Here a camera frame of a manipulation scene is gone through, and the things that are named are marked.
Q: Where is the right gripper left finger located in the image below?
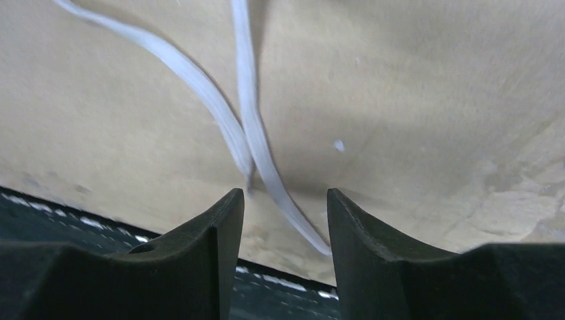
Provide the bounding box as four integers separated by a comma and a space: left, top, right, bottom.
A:
1, 188, 245, 319

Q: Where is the white shoelace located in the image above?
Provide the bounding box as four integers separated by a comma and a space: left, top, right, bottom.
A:
57, 1, 331, 256

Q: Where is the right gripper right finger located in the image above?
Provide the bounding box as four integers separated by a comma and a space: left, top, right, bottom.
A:
326, 189, 564, 319

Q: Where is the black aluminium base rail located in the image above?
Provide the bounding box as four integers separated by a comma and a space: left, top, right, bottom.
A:
1, 187, 341, 319

